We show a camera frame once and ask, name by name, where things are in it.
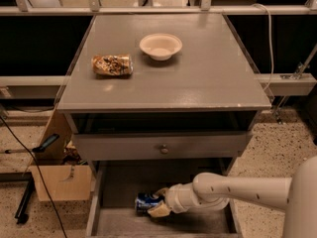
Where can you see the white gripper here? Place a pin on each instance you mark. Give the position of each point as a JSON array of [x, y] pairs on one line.
[[173, 198]]

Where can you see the blue pepsi can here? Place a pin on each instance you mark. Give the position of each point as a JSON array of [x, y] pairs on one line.
[[146, 201]]

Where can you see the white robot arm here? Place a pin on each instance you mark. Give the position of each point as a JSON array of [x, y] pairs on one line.
[[295, 196]]

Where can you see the open grey middle drawer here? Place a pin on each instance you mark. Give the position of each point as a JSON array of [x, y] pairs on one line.
[[113, 213]]

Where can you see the round metal drawer knob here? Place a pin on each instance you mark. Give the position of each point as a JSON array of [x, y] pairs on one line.
[[163, 149]]

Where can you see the closed grey top drawer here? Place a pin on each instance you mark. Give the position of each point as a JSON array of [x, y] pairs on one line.
[[99, 147]]

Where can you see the grey drawer cabinet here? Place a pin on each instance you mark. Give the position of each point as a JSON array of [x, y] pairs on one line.
[[208, 86]]

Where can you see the gold crumpled snack can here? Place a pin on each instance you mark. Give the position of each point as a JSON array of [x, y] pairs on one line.
[[112, 65]]

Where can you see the cardboard box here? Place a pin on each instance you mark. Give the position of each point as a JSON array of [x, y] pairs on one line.
[[62, 183]]

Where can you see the black metal stand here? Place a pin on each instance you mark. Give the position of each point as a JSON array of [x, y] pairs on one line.
[[21, 214]]

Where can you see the white paper bowl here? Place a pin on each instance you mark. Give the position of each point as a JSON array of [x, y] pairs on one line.
[[160, 46]]

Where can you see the black handled tool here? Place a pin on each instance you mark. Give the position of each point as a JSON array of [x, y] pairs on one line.
[[39, 149]]

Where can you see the metal railing frame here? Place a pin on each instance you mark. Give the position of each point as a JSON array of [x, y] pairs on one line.
[[100, 7]]

